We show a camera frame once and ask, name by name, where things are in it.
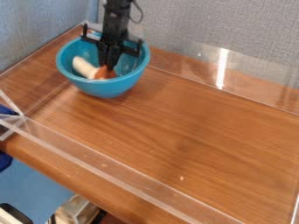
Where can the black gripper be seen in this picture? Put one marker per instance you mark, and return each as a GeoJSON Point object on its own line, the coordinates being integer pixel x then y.
{"type": "Point", "coordinates": [110, 36]}

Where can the brown and white toy mushroom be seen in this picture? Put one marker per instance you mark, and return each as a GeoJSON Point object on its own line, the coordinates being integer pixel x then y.
{"type": "Point", "coordinates": [90, 72]}

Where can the blue plastic bowl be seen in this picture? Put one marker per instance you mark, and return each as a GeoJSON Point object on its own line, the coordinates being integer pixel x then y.
{"type": "Point", "coordinates": [129, 69]}

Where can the clear acrylic front barrier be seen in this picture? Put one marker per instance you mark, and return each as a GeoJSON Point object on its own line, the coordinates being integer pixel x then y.
{"type": "Point", "coordinates": [96, 175]}

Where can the clear acrylic barrier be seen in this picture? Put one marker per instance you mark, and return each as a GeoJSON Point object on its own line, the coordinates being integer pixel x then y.
{"type": "Point", "coordinates": [96, 175]}
{"type": "Point", "coordinates": [220, 76]}

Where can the clear acrylic back barrier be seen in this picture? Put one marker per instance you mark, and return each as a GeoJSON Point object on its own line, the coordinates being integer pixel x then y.
{"type": "Point", "coordinates": [220, 76]}

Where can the blue cloth at edge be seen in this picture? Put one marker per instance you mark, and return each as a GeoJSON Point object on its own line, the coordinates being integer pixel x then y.
{"type": "Point", "coordinates": [5, 159]}

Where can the black white device corner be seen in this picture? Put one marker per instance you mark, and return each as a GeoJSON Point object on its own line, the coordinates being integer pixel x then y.
{"type": "Point", "coordinates": [12, 216]}

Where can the metal frame under table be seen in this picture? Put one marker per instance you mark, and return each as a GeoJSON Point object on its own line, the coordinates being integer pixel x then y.
{"type": "Point", "coordinates": [74, 211]}

